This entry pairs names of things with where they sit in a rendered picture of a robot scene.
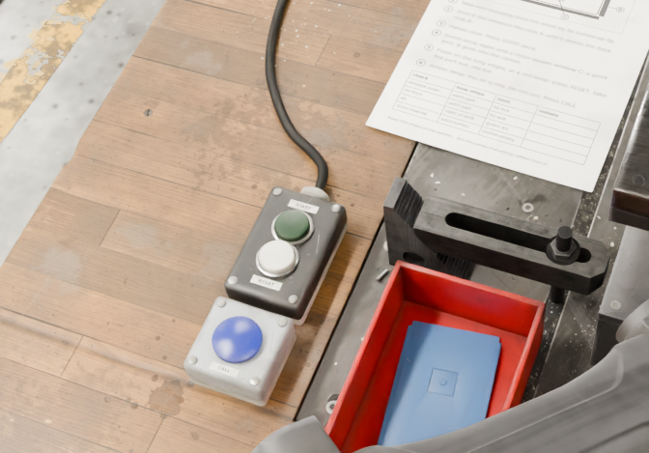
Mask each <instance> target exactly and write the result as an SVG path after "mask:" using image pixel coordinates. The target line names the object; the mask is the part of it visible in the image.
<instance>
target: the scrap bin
mask: <svg viewBox="0 0 649 453"><path fill-rule="evenodd" d="M545 314H546V304H545V303H544V302H542V301H538V300H535V299H531V298H528V297H522V296H519V295H515V294H512V293H508V292H505V291H502V290H498V289H496V288H492V287H489V286H486V285H482V284H479V283H475V282H472V281H469V280H465V279H462V278H459V277H456V276H452V275H449V274H446V273H442V272H439V271H435V270H432V269H426V268H423V267H420V266H417V265H414V264H410V263H407V262H403V261H400V260H397V262H396V264H395V266H394V269H393V271H392V272H391V275H390V277H389V279H388V282H387V284H386V286H385V289H384V291H383V293H382V296H381V300H380V302H379V304H378V307H377V309H376V311H375V314H374V316H373V318H372V321H371V323H370V324H369V327H368V329H367V331H366V334H365V336H364V338H363V341H362V343H361V345H360V348H359V350H358V352H357V355H356V357H355V359H354V362H353V365H352V368H351V370H350V372H349V374H348V376H347V378H346V381H345V383H344V385H343V388H342V390H341V392H340V395H339V397H338V399H337V402H336V404H335V406H334V409H333V411H332V413H331V416H330V418H329V419H328V422H327V424H326V426H325V429H324V430H325V431H326V432H327V434H328V435H329V437H330V438H331V440H332V441H333V442H334V444H335V445H336V447H337V448H338V449H339V451H340V452H341V453H353V452H355V451H357V450H359V449H362V448H364V447H368V446H374V445H378V441H379V437H380V433H381V427H382V423H383V420H384V416H385V412H386V409H387V405H388V401H389V397H390V393H391V390H392V386H393V383H394V379H395V375H396V372H397V368H398V364H399V360H400V356H401V353H402V349H403V346H404V342H405V338H406V335H407V331H408V327H409V326H411V325H412V322H413V321H417V322H422V323H427V324H433V325H438V326H447V327H452V328H457V329H462V330H467V331H472V332H477V333H482V334H488V335H492V336H497V337H499V343H501V349H500V354H499V358H498V363H497V366H496V371H495V376H494V384H493V389H492V393H491V398H490V403H489V406H488V411H487V415H486V419H487V418H489V417H491V416H494V415H496V414H498V413H501V412H503V411H507V410H509V409H511V408H513V407H515V406H518V405H520V404H521V402H522V397H523V394H524V392H525V389H526V386H527V383H528V380H529V377H530V374H531V372H532V369H533V366H534V363H535V360H536V357H537V354H538V352H539V349H540V346H541V343H542V341H543V332H544V322H545Z"/></svg>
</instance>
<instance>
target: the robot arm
mask: <svg viewBox="0 0 649 453"><path fill-rule="evenodd" d="M616 339H617V341H618V342H619V344H617V345H615V346H614V347H613V348H612V349H611V351H610V352H609V353H608V354H607V356H606V357H605V358H604V359H602V360H601V361H600V362H599V363H598V364H596V365H595V366H594V367H592V368H591V369H590V370H588V371H587V372H585V373H584V374H582V375H581V376H579V377H577V378H576V379H574V380H572V381H570V382H568V383H566V384H564V385H562V386H560V387H558V388H556V389H555V390H553V391H550V392H548V393H546V394H544V395H541V396H539V397H536V398H534V399H532V400H529V401H527V402H525V403H522V404H520V405H518V406H515V407H513V408H511V409H509V410H507V411H503V412H501V413H498V414H496V415H494V416H491V417H489V418H487V419H484V420H482V421H479V422H477V423H475V424H472V425H470V426H467V427H464V428H463V429H460V430H457V431H454V432H451V433H448V434H444V435H441V436H438V437H434V438H430V439H423V440H420V441H415V442H410V443H405V444H400V445H394V446H380V445H374V446H368V447H364V448H362V449H359V450H357V451H355V452H353V453H649V299H648V300H647V301H645V302H644V303H642V304H641V305H639V306H638V307H637V309H635V310H634V311H633V312H632V313H631V314H630V315H629V316H628V317H627V318H626V319H625V320H624V322H623V323H622V324H621V326H620V327H619V328H618V330H617V332H616ZM251 453H341V452H340V451H339V449H338V448H337V447H336V445H335V444H334V442H333V441H332V440H331V438H330V437H329V435H328V434H327V432H326V431H325V429H324V428H323V426H322V425H321V424H320V422H319V421H318V419H317V418H316V416H314V415H312V416H309V417H307V418H304V419H301V420H299V421H297V422H294V423H292V424H289V425H287V426H284V427H282V428H280V429H278V430H277V431H275V432H273V433H272V434H270V435H269V436H268V437H266V438H265V439H264V440H262V441H261V442H260V443H259V444H258V445H257V446H256V447H255V448H254V449H253V450H252V452H251Z"/></svg>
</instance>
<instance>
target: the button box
mask: <svg viewBox="0 0 649 453"><path fill-rule="evenodd" d="M286 3H287V0H278V1H277V4H276V6H275V10H274V13H273V16H272V20H271V23H270V26H269V30H268V39H267V46H266V56H265V70H266V79H267V84H268V90H269V93H270V97H271V100H272V103H273V106H274V108H275V111H276V113H277V116H278V118H279V120H280V122H281V124H282V126H283V128H284V129H285V131H286V132H287V134H288V135H289V137H290V138H291V139H292V140H293V141H294V142H295V143H296V144H297V145H298V146H299V147H300V148H301V149H302V150H303V151H304V152H305V153H307V154H308V156H309V157H310V158H311V159H312V160H313V161H314V162H315V164H316V165H317V167H318V171H319V173H318V179H317V182H316V185H315V187H314V186H306V187H304V188H303V189H302V191H301V192H300V193H299V192H296V191H292V190H289V189H286V188H282V187H279V186H275V187H274V188H273V189H272V190H271V192H270V194H269V196H268V199H267V201H266V202H265V204H264V206H263V208H262V210H261V212H260V214H259V216H258V218H257V220H256V222H255V224H254V226H253V228H252V230H251V232H250V233H249V235H248V237H247V239H246V241H245V243H244V245H243V247H242V249H241V251H240V254H239V256H238V258H237V260H236V261H235V263H234V265H233V267H232V269H231V271H230V273H229V275H228V277H227V279H226V281H225V283H224V288H225V291H226V294H227V297H228V298H229V299H231V300H234V301H237V302H241V303H244V304H247V305H250V306H253V307H256V308H260V309H263V310H266V311H268V312H271V313H274V314H278V315H281V316H284V317H287V318H290V319H292V320H293V322H294V324H295V325H298V326H300V325H302V324H303V323H304V321H305V319H306V317H307V315H308V313H309V310H310V308H311V306H312V304H313V302H314V300H315V297H316V295H317V293H318V291H319V290H320V287H321V285H322V283H323V281H324V279H325V275H326V273H327V271H328V269H329V267H330V264H331V262H332V260H333V258H334V256H335V254H336V251H337V249H338V247H339V245H340V243H341V241H342V238H343V237H344V235H345V233H346V231H347V228H348V223H347V220H348V218H347V211H346V208H345V206H343V205H340V204H337V203H333V202H330V201H329V197H328V195H327V194H326V193H325V192H324V190H325V186H326V182H327V178H328V166H327V164H326V162H325V160H324V158H323V157H322V156H321V154H320V153H319V152H318V151H317V150H316V149H315V148H314V147H313V146H312V145H311V144H310V143H309V142H308V141H307V140H306V139H304V138H303V137H302V136H301V135H300V134H299V133H298V132H297V130H296V129H295V127H294V126H293V124H292V122H291V120H290V119H289V116H288V114H287V112H286V109H285V107H284V104H283V102H282V99H281V97H280V93H279V90H278V87H277V83H276V78H275V70H274V54H275V46H276V39H277V34H278V30H279V26H280V22H281V18H282V15H283V12H284V9H285V6H286ZM288 210H298V211H301V212H304V213H305V214H306V215H307V217H308V219H309V224H310V230H309V232H308V234H307V235H306V236H305V237H304V238H303V239H301V240H299V241H284V242H286V243H288V244H289V245H290V246H291V247H292V249H293V250H294V253H295V262H294V264H293V265H292V266H291V267H290V268H289V269H288V270H286V271H284V272H282V273H269V272H267V271H265V270H264V269H262V267H261V264H260V261H259V254H260V251H261V249H262V248H263V246H264V245H266V244H267V243H269V242H271V241H282V240H281V239H279V238H278V237H277V235H276V233H275V229H274V223H275V220H276V218H277V216H278V215H279V214H281V213H282V212H285V211H288Z"/></svg>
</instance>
